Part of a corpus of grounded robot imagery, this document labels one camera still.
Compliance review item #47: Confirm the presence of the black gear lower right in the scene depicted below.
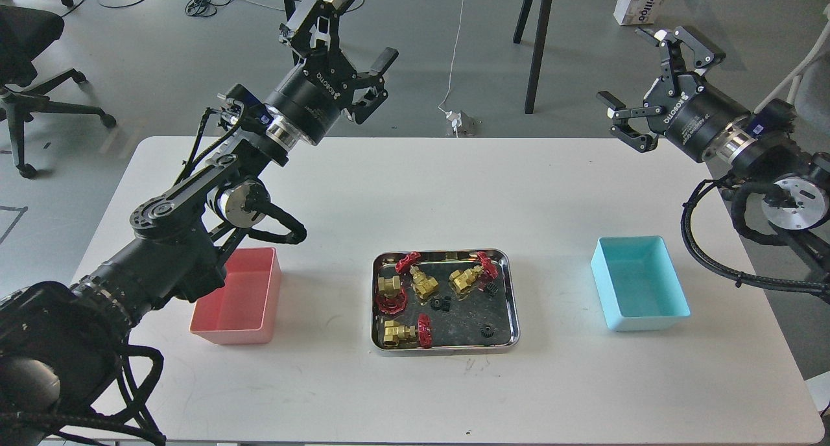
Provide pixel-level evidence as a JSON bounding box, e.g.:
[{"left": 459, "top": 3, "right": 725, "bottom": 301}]
[{"left": 480, "top": 325, "right": 495, "bottom": 338}]

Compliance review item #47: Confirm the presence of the white power adapter with cable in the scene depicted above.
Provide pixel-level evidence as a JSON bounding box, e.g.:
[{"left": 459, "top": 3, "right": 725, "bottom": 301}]
[{"left": 438, "top": 0, "right": 469, "bottom": 138}]

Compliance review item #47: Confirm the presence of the black gear upper right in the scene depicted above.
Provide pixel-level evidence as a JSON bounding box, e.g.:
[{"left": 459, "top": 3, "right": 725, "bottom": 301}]
[{"left": 483, "top": 281, "right": 500, "bottom": 296}]

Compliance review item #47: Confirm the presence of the light blue plastic box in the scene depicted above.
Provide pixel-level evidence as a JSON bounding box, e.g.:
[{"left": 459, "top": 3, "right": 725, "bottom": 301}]
[{"left": 591, "top": 235, "right": 691, "bottom": 332}]

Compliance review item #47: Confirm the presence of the black gear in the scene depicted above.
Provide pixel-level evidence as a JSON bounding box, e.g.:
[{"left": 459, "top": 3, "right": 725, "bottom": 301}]
[
  {"left": 483, "top": 281, "right": 500, "bottom": 296},
  {"left": 480, "top": 325, "right": 495, "bottom": 338},
  {"left": 429, "top": 296, "right": 453, "bottom": 311}
]

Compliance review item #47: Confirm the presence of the black gear centre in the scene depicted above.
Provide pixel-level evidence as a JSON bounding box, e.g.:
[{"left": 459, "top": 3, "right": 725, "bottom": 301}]
[{"left": 429, "top": 296, "right": 453, "bottom": 311}]

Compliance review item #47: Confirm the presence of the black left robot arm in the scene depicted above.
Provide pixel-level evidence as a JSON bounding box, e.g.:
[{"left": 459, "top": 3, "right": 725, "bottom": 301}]
[{"left": 2, "top": 0, "right": 398, "bottom": 445}]

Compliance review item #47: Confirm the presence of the black table leg right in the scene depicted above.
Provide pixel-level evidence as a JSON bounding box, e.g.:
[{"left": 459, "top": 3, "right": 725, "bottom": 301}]
[{"left": 512, "top": 0, "right": 552, "bottom": 115}]

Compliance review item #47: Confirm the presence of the brass valve red handle top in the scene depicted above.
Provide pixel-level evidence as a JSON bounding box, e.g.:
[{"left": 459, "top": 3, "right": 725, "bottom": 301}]
[{"left": 395, "top": 252, "right": 439, "bottom": 301}]

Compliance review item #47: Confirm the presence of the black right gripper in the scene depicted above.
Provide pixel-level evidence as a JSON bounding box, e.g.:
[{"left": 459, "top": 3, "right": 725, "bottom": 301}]
[{"left": 596, "top": 26, "right": 751, "bottom": 163}]

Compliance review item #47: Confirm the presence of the white cardboard box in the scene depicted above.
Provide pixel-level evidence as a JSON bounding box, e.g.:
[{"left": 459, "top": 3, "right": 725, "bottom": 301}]
[{"left": 613, "top": 0, "right": 666, "bottom": 26}]

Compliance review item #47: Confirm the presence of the white chair frame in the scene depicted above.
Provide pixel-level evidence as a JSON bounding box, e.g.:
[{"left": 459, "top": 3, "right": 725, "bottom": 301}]
[{"left": 755, "top": 5, "right": 830, "bottom": 116}]

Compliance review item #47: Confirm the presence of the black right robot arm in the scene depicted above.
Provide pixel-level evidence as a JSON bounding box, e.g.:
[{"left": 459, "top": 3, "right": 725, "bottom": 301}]
[{"left": 598, "top": 27, "right": 829, "bottom": 301}]

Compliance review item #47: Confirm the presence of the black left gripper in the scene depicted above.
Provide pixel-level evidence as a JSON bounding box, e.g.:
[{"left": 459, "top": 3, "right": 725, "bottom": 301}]
[{"left": 266, "top": 0, "right": 398, "bottom": 145}]

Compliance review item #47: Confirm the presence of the black office chair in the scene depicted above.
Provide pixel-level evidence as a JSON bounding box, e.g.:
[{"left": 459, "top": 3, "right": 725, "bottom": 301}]
[{"left": 1, "top": 5, "right": 117, "bottom": 178}]

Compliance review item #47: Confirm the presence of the pink plastic box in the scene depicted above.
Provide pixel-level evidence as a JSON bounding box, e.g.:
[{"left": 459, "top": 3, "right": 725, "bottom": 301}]
[{"left": 189, "top": 247, "right": 282, "bottom": 345}]

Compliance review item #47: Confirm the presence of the brass valve red handle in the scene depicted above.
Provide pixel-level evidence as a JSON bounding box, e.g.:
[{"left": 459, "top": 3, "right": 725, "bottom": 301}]
[
  {"left": 449, "top": 251, "right": 499, "bottom": 300},
  {"left": 375, "top": 275, "right": 407, "bottom": 316},
  {"left": 395, "top": 252, "right": 439, "bottom": 301},
  {"left": 381, "top": 313, "right": 433, "bottom": 349}
]

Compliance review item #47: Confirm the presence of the brass valve red handle bottom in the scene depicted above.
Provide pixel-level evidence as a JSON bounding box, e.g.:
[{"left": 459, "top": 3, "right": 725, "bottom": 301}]
[{"left": 381, "top": 313, "right": 433, "bottom": 349}]

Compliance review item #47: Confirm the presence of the metal tray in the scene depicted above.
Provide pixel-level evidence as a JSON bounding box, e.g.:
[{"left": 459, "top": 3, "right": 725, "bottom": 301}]
[{"left": 370, "top": 249, "right": 521, "bottom": 355}]

